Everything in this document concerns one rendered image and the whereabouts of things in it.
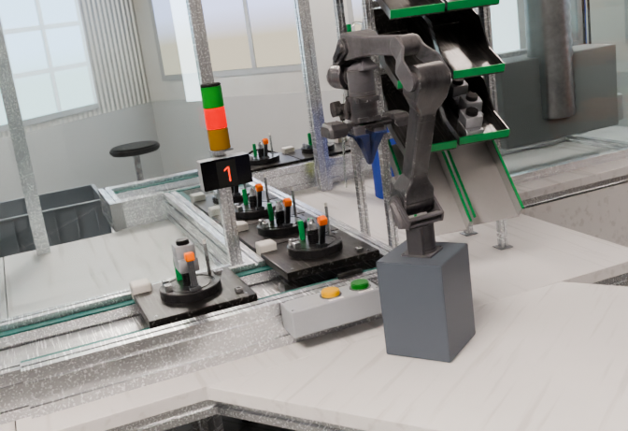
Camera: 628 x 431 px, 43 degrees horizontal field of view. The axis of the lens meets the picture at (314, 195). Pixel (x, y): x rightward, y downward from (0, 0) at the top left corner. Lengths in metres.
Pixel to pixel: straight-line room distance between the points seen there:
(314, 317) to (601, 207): 1.57
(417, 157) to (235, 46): 5.10
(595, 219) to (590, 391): 1.56
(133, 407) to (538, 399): 0.76
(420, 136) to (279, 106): 4.93
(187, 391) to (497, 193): 0.93
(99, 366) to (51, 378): 0.09
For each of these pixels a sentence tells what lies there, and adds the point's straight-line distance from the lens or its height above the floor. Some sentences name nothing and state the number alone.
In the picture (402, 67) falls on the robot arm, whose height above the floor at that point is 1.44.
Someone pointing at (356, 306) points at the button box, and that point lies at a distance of 1.72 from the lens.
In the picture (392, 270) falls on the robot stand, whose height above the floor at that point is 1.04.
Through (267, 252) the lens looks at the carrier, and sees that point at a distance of 2.04.
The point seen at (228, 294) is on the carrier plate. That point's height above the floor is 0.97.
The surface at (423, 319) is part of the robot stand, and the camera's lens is 1.59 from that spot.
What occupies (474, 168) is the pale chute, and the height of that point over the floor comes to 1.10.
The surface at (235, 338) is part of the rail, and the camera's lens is 1.72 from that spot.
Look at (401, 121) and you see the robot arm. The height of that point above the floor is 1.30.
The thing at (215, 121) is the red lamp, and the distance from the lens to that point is 1.89.
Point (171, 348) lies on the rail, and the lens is 1.69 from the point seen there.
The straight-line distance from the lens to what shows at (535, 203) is 2.85.
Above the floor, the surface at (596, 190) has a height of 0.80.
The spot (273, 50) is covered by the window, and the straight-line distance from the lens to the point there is 6.35.
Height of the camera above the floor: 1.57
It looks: 14 degrees down
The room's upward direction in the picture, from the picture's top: 8 degrees counter-clockwise
